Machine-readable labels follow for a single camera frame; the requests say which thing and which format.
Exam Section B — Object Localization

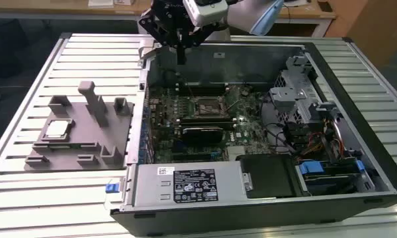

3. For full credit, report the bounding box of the grey parts rack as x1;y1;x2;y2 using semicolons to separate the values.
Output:
24;80;134;172

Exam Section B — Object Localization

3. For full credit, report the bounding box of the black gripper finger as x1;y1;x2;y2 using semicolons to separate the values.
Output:
137;9;184;65
181;23;216;65

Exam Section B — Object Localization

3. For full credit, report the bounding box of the orange wire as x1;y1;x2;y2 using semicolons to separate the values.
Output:
330;138;348;156

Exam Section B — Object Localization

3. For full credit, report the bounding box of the yellow wire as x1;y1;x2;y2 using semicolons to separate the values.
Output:
297;143;322;156

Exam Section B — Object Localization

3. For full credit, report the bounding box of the black expansion slot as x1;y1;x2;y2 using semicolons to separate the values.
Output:
170;154;212;161

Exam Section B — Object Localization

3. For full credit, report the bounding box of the silver power supply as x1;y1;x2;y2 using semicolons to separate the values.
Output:
120;162;244;208

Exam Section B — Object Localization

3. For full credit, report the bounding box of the wooden desk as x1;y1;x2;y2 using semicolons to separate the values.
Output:
0;0;338;38

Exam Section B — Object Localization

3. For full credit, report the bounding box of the white camera on black bracket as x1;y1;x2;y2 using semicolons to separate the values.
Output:
182;0;229;27

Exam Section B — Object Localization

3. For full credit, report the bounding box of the black cable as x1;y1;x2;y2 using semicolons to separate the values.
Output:
265;121;298;154

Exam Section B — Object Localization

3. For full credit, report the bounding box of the silver metal drive cage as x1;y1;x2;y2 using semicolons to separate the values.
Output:
269;56;321;124

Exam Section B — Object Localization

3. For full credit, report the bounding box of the silver chipset heatsink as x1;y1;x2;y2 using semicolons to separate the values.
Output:
226;146;249;158

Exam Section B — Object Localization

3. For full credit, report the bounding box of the green RAM stick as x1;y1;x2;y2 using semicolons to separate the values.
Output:
48;143;86;150

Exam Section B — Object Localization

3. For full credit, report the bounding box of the green motherboard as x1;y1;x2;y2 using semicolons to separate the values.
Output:
145;84;285;164

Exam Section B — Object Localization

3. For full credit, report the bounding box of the white cardboard box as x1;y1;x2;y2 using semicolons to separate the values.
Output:
88;0;114;8

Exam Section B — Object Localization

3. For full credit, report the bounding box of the blue plastic latch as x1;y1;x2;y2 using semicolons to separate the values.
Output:
104;182;120;194

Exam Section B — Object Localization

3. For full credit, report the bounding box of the wooden cabinet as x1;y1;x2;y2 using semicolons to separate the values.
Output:
325;0;397;72

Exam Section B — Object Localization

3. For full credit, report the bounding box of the black plastic shroud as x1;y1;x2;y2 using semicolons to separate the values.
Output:
236;153;300;199

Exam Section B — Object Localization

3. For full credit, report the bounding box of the black office chair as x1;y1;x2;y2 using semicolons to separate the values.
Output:
0;18;30;79

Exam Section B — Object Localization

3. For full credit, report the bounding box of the hard disk in blue carrier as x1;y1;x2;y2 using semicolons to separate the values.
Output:
297;160;366;196

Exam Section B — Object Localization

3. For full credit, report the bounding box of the silver square CPU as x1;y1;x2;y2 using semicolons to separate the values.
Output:
44;119;76;138

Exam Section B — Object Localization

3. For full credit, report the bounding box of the metal socket cover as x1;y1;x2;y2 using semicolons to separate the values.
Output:
217;93;229;114

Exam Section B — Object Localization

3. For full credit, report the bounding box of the black PC case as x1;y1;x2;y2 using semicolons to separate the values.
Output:
109;37;397;238

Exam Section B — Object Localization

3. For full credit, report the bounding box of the black phone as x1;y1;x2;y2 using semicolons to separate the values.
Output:
317;0;333;12

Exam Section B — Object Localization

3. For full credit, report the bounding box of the black graphics card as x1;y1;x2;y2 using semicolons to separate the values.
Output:
180;126;224;144

